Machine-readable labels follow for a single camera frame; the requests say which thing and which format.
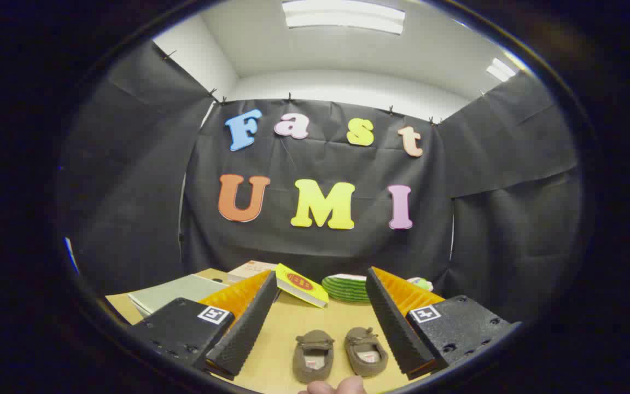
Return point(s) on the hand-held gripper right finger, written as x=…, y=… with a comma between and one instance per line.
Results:
x=394, y=328

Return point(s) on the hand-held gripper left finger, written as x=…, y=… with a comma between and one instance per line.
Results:
x=246, y=334

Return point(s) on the brown fuzzy slipper shoe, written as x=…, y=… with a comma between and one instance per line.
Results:
x=361, y=339
x=313, y=342

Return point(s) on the pale green fabric storage box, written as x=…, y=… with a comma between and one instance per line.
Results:
x=178, y=290

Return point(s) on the pink and green plush toy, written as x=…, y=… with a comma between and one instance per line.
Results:
x=421, y=284

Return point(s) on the watermelon plush cushion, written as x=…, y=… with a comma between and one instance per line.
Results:
x=345, y=290

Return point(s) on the cream cover book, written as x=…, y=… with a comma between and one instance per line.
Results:
x=249, y=271

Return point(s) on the yellow book with red label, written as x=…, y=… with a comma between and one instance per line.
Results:
x=301, y=287

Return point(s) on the black backdrop cloth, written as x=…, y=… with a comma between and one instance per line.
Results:
x=315, y=158

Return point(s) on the small ceiling light panel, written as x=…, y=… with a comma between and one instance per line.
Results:
x=501, y=70

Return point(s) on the large ceiling light panel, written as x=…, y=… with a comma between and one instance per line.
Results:
x=342, y=22

